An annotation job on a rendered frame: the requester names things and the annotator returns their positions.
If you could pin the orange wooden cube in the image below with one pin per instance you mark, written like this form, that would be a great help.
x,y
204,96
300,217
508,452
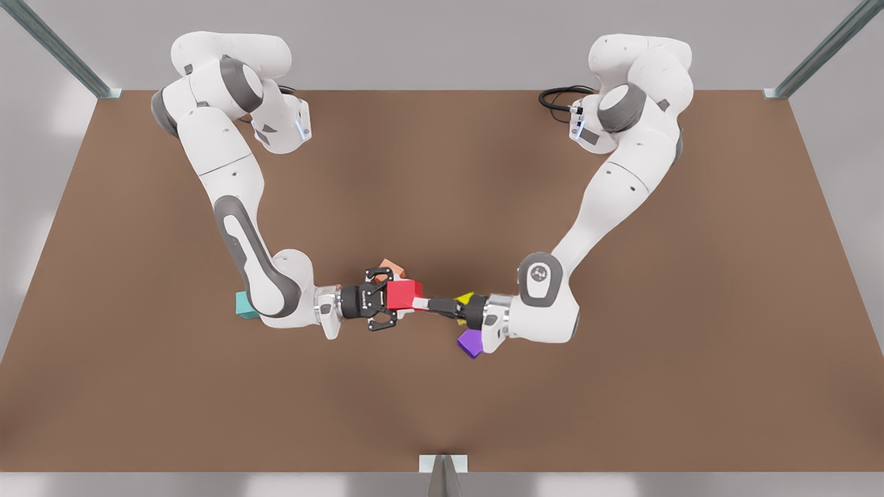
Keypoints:
x,y
392,269

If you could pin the purple wooden cube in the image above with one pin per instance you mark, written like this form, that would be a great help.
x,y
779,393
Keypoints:
x,y
470,342

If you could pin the red wooden cube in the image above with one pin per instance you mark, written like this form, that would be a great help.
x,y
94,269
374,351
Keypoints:
x,y
402,294

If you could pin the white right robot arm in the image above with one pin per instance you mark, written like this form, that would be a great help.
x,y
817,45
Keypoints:
x,y
228,179

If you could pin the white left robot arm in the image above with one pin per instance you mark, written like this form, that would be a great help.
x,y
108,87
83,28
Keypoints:
x,y
621,186

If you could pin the teal wooden cube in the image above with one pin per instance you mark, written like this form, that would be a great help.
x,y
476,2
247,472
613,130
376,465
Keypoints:
x,y
243,306

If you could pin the yellow wooden block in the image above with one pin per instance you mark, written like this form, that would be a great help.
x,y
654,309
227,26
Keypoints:
x,y
465,298

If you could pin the silver frame post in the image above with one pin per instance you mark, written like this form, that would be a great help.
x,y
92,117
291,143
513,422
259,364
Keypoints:
x,y
443,475
822,50
55,47

